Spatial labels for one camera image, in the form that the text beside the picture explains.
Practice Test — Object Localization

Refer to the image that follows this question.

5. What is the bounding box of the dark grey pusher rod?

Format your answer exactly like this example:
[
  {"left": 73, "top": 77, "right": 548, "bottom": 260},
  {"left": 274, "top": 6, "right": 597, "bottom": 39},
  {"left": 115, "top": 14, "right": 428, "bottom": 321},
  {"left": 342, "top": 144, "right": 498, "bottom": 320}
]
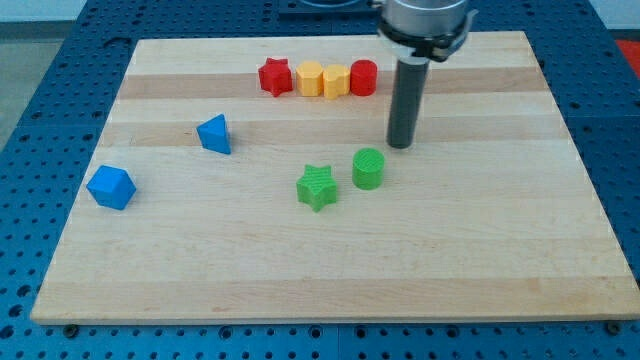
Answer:
[{"left": 386, "top": 60, "right": 429, "bottom": 149}]

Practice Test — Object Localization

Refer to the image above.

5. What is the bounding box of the blue triangle block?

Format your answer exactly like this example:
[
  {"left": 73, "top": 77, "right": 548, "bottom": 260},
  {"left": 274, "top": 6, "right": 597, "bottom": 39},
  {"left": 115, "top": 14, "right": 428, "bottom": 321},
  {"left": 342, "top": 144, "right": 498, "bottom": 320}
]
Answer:
[{"left": 196, "top": 114, "right": 231, "bottom": 155}]

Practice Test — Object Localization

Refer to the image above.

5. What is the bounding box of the red cylinder block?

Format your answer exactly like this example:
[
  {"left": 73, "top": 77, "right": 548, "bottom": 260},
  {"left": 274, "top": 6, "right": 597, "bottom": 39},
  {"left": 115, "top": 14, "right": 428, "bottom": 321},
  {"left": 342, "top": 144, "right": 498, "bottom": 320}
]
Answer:
[{"left": 350, "top": 59, "right": 378, "bottom": 96}]

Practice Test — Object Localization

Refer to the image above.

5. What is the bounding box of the yellow heart block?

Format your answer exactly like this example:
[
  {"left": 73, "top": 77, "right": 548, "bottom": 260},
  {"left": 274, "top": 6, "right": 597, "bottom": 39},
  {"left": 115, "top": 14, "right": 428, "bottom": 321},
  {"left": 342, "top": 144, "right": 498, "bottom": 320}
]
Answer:
[{"left": 323, "top": 64, "right": 350, "bottom": 99}]

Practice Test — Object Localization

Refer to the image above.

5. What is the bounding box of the yellow hexagon block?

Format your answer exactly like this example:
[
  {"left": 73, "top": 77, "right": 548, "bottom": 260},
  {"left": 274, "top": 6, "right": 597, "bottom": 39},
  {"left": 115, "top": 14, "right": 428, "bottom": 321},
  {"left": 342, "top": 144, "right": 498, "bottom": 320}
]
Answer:
[{"left": 296, "top": 61, "right": 324, "bottom": 97}]

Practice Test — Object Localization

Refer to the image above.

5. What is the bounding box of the green cylinder block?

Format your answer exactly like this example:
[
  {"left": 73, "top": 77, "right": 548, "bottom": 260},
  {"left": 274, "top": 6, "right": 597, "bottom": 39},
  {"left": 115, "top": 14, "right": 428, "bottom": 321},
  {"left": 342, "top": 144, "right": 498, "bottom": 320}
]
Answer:
[{"left": 352, "top": 148, "right": 385, "bottom": 190}]

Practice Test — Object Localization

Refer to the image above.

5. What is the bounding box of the red star block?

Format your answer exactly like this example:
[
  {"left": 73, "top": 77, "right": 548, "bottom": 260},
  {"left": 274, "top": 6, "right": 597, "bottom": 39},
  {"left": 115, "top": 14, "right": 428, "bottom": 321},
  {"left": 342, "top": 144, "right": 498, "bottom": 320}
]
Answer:
[{"left": 258, "top": 58, "right": 293, "bottom": 97}]

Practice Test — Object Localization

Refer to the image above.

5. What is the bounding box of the green star block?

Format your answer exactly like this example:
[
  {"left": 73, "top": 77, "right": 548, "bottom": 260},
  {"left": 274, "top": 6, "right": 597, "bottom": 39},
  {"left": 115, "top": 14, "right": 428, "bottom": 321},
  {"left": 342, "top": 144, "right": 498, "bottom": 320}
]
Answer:
[{"left": 296, "top": 165, "right": 338, "bottom": 212}]

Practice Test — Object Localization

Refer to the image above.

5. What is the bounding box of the wooden board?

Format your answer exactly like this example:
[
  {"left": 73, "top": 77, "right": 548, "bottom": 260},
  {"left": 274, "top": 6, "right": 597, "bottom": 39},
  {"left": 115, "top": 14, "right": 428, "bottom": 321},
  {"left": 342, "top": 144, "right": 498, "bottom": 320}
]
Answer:
[{"left": 31, "top": 31, "right": 639, "bottom": 325}]

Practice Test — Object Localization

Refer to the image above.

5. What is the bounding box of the blue cube block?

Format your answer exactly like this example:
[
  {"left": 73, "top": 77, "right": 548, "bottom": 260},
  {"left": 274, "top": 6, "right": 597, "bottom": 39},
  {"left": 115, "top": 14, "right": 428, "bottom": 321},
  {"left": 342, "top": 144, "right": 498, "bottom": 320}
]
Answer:
[{"left": 86, "top": 165, "right": 137, "bottom": 210}]

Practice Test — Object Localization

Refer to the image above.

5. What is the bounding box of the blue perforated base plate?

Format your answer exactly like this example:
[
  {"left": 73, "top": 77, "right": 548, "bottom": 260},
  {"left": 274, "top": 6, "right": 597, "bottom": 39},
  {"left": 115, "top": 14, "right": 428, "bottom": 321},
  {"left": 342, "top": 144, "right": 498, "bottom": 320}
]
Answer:
[{"left": 1, "top": 1, "right": 639, "bottom": 359}]

